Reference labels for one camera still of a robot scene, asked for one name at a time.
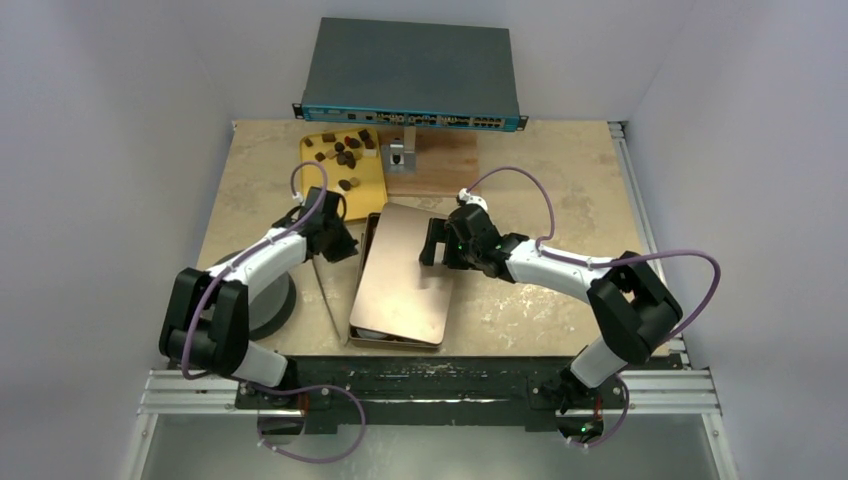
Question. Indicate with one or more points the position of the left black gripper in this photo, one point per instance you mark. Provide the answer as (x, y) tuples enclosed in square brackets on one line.
[(346, 248)]

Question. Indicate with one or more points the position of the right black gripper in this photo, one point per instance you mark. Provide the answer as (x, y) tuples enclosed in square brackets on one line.
[(441, 242)]

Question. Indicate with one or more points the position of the metal tongs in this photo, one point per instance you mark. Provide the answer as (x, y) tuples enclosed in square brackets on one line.
[(326, 302)]

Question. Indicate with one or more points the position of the brown box lid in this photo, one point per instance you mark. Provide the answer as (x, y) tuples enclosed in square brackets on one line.
[(404, 278)]

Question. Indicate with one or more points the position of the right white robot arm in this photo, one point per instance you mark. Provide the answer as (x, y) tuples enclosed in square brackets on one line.
[(634, 310)]

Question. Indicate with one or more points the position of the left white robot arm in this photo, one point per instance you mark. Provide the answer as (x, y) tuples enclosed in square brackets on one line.
[(206, 324)]

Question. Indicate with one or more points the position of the brown chocolate box tray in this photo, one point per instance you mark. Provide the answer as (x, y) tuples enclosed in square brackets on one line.
[(371, 278)]

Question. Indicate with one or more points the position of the wooden board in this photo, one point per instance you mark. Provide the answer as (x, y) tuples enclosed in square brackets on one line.
[(446, 159)]

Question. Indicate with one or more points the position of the grey metal stand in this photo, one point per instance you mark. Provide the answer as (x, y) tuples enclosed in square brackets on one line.
[(401, 152)]

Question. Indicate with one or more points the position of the grey round speaker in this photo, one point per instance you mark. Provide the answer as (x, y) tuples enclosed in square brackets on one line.
[(269, 309)]

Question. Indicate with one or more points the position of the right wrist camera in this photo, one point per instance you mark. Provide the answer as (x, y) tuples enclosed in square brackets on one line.
[(467, 197)]

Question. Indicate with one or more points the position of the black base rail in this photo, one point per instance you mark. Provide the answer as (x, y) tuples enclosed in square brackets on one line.
[(520, 391)]

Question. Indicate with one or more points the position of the blue network switch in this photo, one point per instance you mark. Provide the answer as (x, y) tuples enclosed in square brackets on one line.
[(410, 74)]

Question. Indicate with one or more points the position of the aluminium frame rail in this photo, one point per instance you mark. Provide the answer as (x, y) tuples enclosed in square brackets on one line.
[(167, 392)]

